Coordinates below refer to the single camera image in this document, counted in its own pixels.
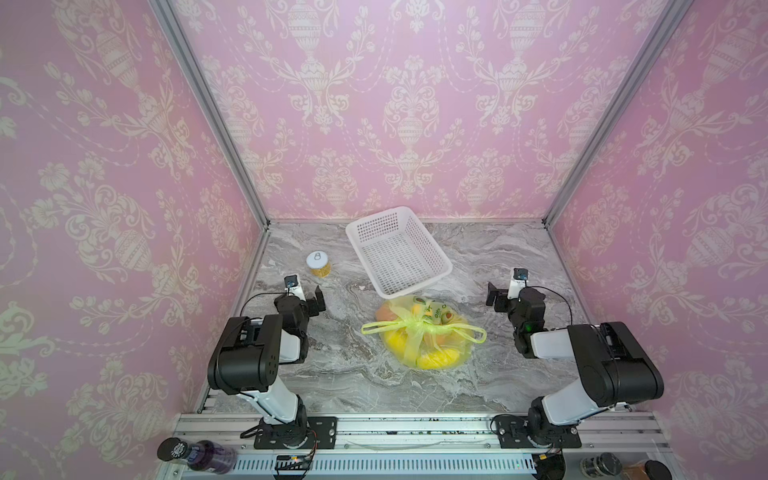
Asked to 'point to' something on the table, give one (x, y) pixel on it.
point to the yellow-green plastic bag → (425, 332)
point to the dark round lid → (656, 470)
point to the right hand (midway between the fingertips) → (507, 283)
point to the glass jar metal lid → (603, 465)
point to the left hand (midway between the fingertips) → (304, 289)
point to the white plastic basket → (399, 251)
